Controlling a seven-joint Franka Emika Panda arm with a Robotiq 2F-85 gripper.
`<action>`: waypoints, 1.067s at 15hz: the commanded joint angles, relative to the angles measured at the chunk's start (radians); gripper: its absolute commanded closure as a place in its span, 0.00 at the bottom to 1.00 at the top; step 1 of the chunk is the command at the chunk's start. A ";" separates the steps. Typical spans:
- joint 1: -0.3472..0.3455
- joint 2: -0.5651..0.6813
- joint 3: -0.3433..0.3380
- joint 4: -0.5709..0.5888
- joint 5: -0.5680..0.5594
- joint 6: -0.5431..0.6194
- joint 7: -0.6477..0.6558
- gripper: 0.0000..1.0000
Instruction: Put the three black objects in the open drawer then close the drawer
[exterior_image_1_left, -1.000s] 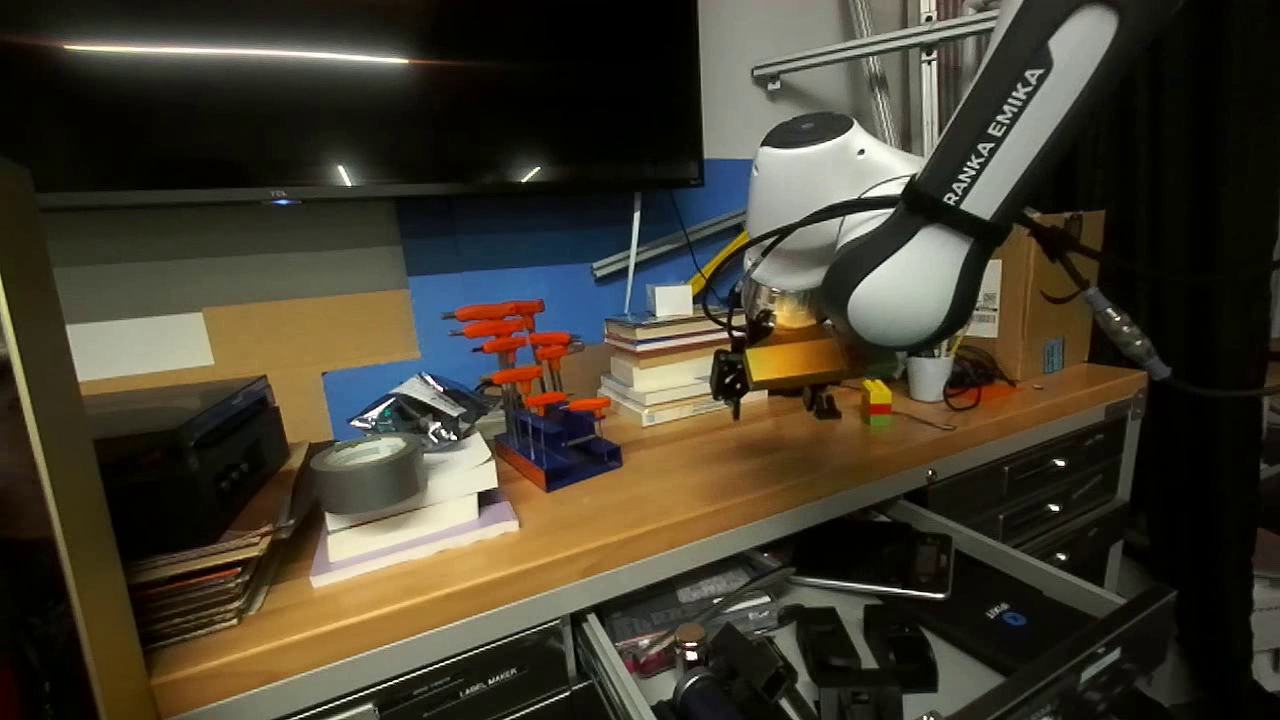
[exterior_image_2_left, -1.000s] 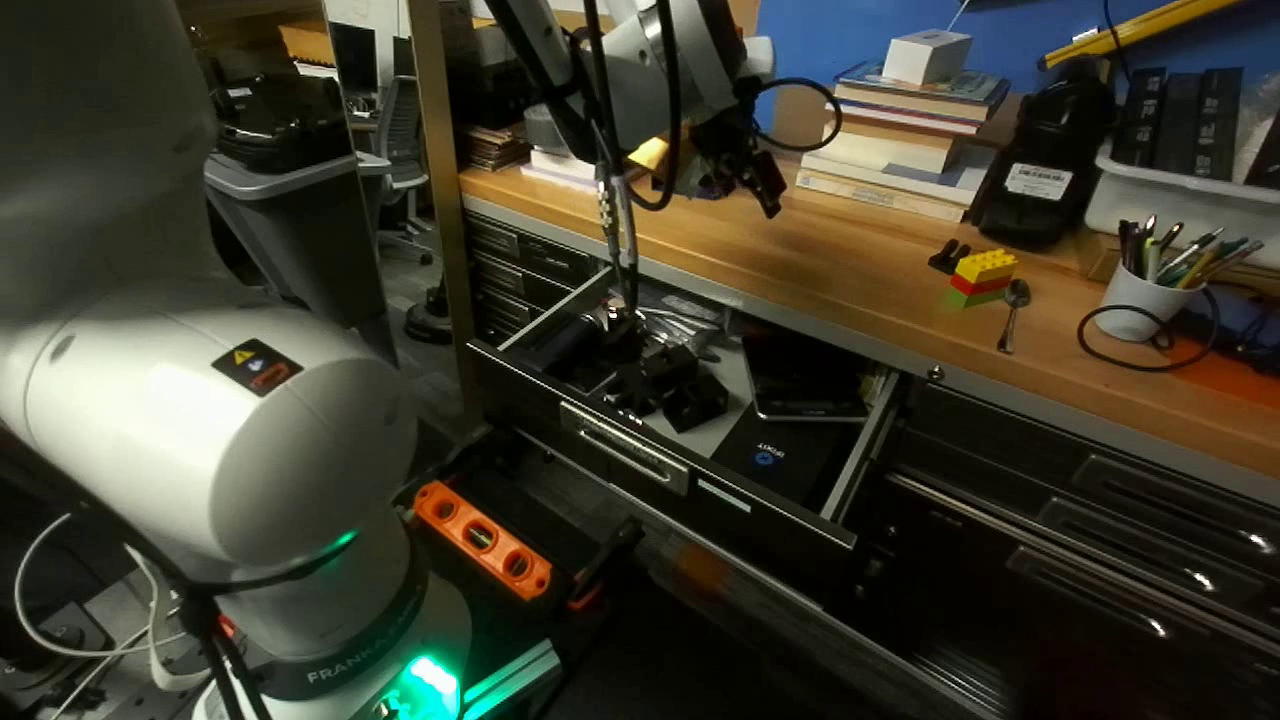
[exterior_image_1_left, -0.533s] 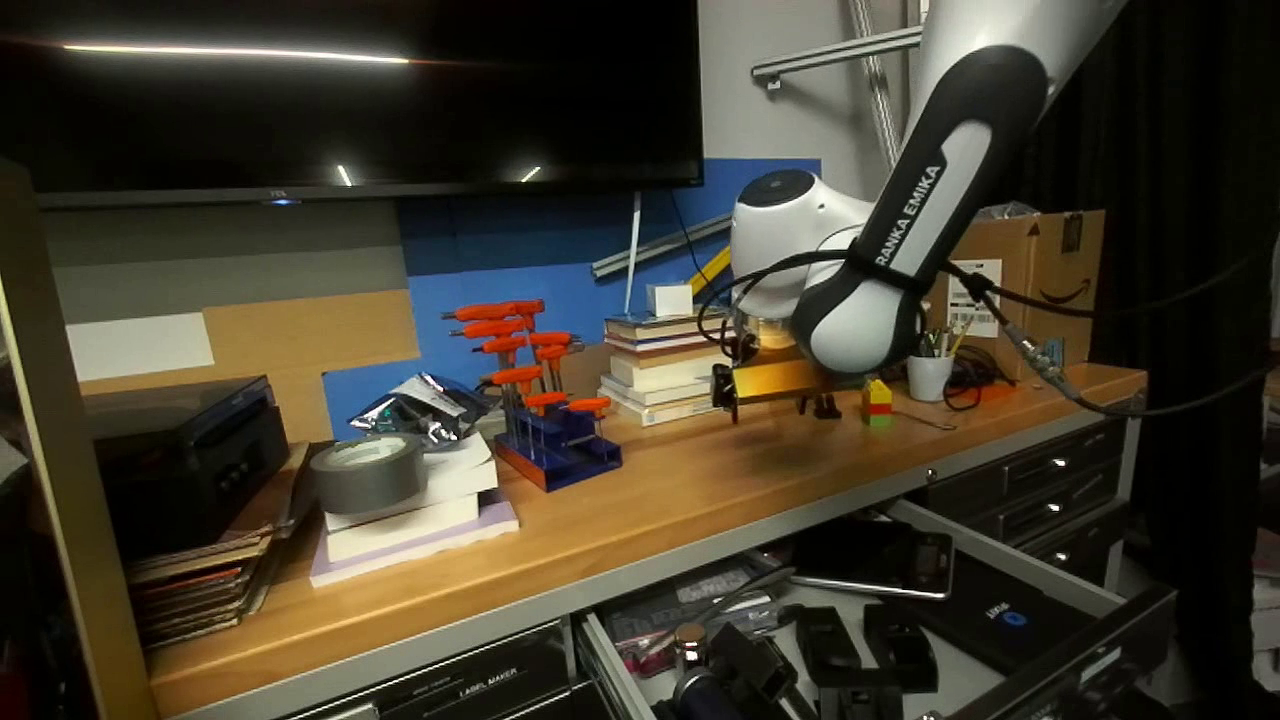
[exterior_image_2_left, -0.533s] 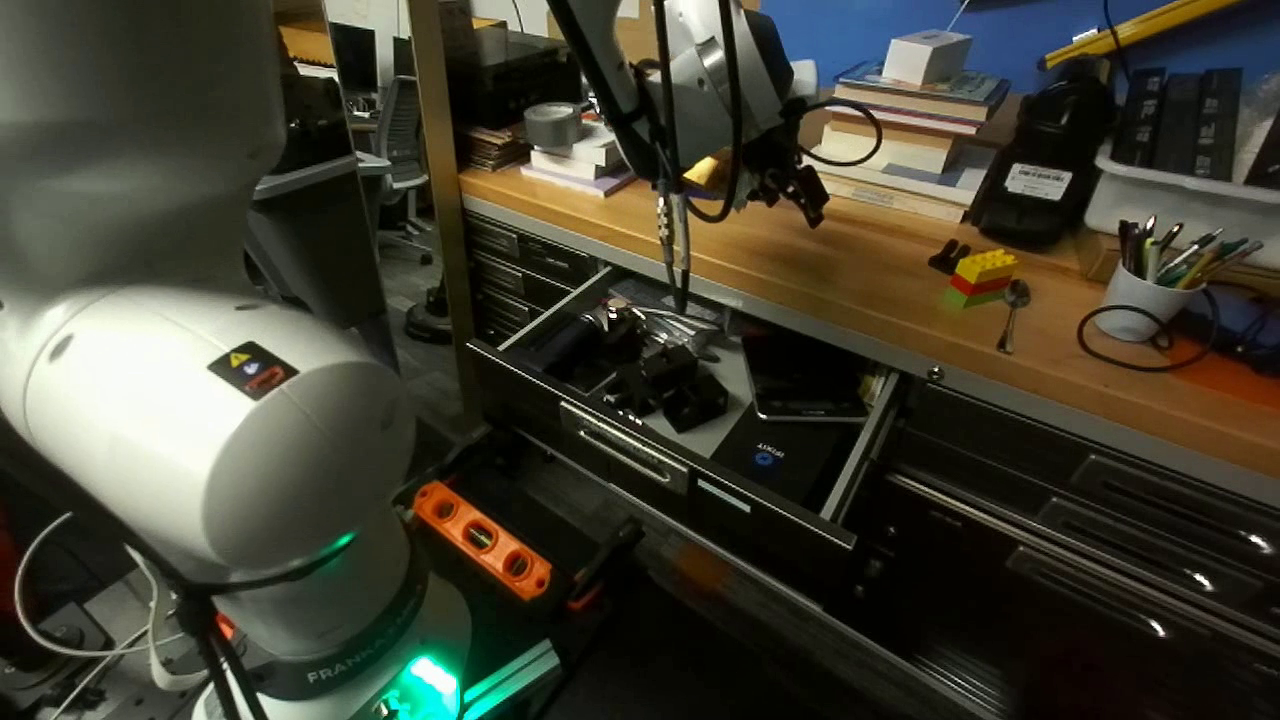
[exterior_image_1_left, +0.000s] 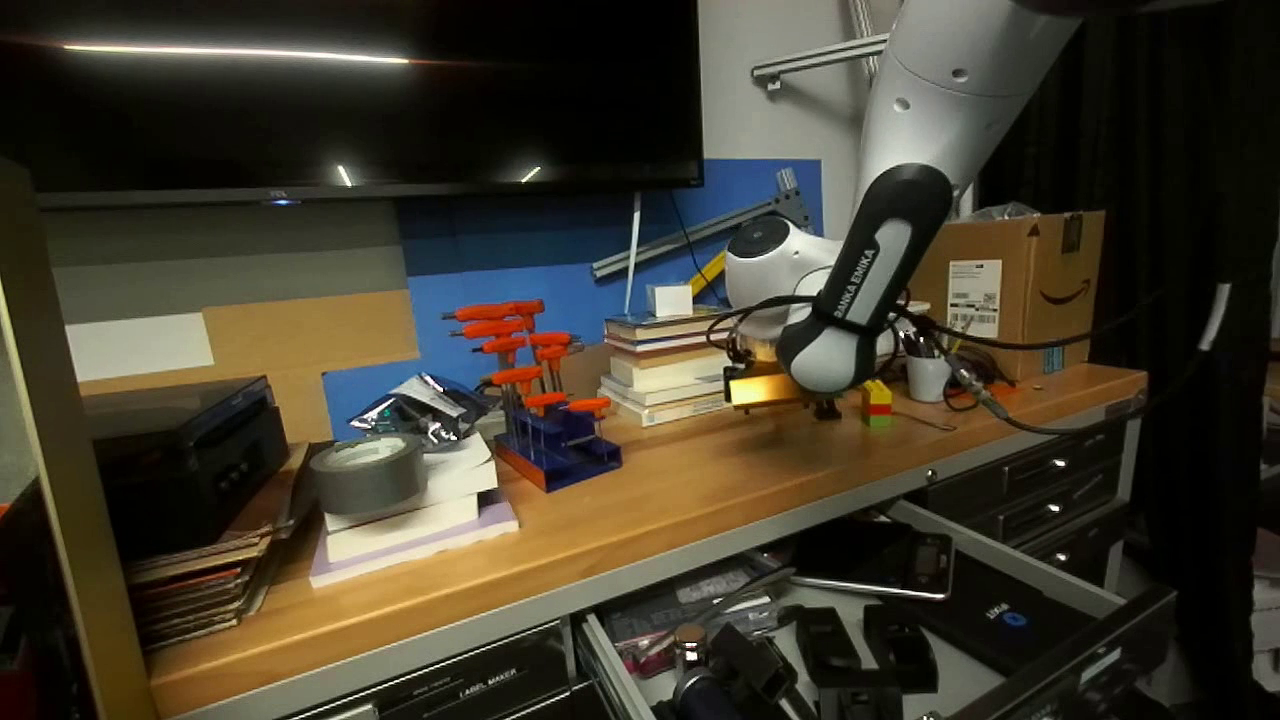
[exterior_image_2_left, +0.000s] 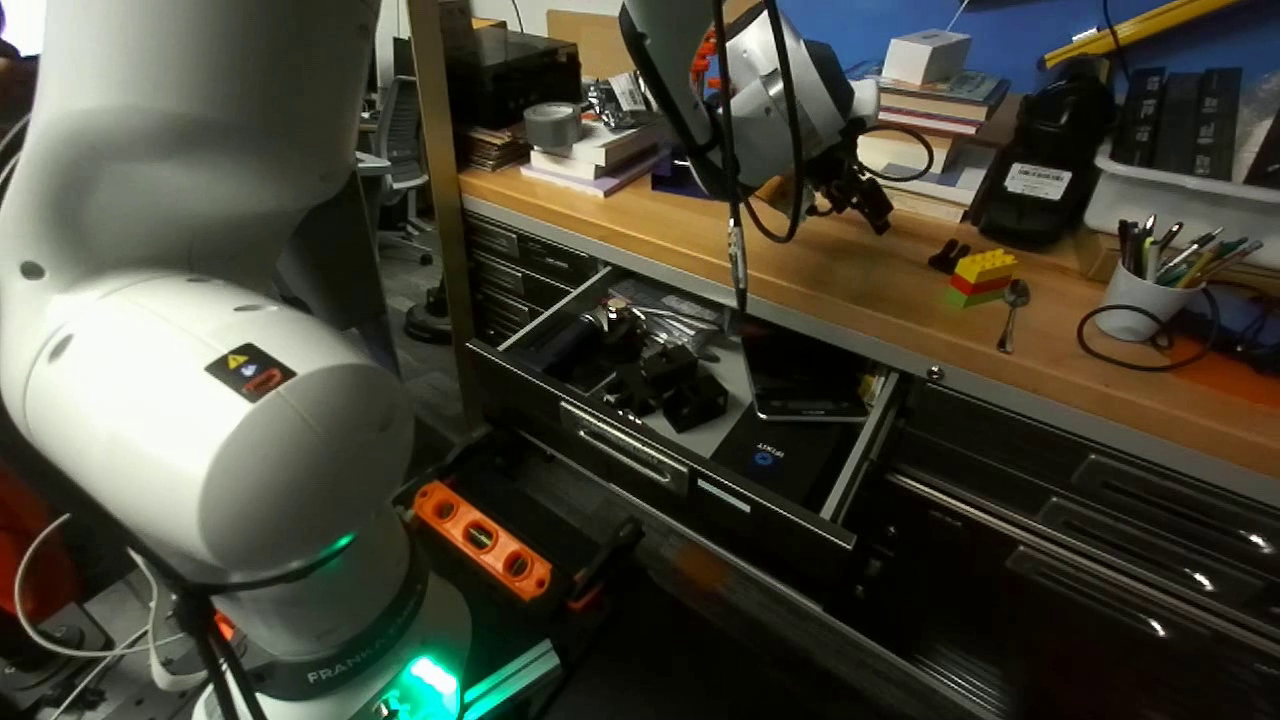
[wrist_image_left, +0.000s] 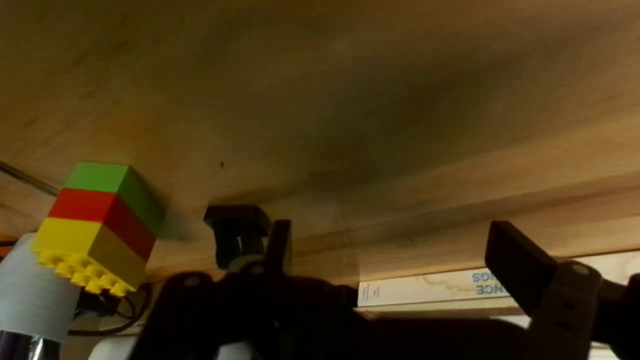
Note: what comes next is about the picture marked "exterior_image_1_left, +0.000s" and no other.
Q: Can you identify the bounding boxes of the grey metal tool drawer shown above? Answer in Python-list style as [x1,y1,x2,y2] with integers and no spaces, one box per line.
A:
[577,495,1184,720]

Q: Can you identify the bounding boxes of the workbench drawer cabinet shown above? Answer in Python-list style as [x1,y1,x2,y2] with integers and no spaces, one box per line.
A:
[285,405,1153,720]

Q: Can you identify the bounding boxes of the colourful lego block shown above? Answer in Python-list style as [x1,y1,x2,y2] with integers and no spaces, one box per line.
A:
[855,376,900,432]

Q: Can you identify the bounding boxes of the white pen cup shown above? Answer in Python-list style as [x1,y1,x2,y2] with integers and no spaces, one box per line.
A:
[903,347,955,408]

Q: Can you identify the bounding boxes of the black flat case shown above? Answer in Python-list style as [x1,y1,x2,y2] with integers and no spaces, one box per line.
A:
[792,518,959,604]

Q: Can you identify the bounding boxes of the thick white-paged book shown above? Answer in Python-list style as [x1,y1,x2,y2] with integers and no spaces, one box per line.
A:
[610,340,736,400]

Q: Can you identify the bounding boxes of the stack of books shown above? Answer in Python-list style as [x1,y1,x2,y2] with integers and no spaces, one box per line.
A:
[596,361,736,432]

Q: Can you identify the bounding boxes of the yellow spirit level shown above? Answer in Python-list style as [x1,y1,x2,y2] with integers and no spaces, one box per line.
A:
[689,249,730,299]

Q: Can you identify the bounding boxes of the dark cover book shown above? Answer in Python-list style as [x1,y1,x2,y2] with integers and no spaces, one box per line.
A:
[601,307,736,356]

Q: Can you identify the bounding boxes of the small white box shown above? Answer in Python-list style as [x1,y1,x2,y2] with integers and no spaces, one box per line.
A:
[647,279,696,323]

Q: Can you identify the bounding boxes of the grey metal bar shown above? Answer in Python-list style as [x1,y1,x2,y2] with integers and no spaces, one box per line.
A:
[592,174,812,283]

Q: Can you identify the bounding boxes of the cardboard shipping box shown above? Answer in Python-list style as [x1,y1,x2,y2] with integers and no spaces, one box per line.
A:
[916,203,1112,383]

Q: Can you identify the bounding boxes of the assorted silver hand tools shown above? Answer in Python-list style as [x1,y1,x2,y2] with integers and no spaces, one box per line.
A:
[610,556,802,672]

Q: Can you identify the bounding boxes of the thin white rod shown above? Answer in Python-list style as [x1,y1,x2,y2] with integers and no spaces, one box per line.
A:
[618,191,647,323]

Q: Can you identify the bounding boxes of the blue hex key stand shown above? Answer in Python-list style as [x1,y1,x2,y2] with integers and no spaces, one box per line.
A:
[497,405,628,495]

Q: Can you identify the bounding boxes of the black box blue label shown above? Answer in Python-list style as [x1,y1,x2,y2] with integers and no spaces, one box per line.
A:
[933,556,1070,672]

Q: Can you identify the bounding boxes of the black power tool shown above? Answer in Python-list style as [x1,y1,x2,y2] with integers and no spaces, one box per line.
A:
[654,620,802,720]

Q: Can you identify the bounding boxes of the black white plastic package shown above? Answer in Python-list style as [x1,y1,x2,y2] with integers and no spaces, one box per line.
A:
[353,374,497,453]

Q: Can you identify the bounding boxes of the pink foam board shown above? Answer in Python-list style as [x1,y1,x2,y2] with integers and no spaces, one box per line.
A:
[308,487,523,592]

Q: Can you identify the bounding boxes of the brown cardboard panel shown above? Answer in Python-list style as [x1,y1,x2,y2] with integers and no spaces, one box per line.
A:
[77,289,422,443]

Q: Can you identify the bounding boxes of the black electronic box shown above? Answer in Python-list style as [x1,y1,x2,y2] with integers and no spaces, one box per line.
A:
[85,374,294,564]

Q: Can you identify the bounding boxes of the white paper sheet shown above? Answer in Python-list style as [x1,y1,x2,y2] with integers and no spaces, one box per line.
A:
[65,312,216,388]

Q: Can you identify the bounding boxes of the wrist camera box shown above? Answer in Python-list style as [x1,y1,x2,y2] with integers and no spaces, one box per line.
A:
[721,364,812,413]

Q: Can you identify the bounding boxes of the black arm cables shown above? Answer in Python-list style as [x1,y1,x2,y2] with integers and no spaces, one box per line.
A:
[705,293,1203,443]

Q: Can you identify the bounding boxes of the black plastic bracket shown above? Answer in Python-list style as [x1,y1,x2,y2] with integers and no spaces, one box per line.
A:
[860,604,938,695]

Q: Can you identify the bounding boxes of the orange T-handle hex keys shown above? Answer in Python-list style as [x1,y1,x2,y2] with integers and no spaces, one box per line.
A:
[443,296,617,465]

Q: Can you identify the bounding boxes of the blue wall board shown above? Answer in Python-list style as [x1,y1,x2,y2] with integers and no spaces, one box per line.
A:
[321,158,823,443]

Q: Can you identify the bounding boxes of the wall-mounted metal rail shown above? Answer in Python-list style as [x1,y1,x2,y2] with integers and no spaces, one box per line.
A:
[747,32,893,97]

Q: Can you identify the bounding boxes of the grey duct tape roll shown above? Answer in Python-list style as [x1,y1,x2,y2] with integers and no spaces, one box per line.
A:
[308,432,431,529]

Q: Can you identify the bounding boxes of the wooden shelf post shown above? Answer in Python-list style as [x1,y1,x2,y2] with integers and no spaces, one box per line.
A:
[0,158,156,720]

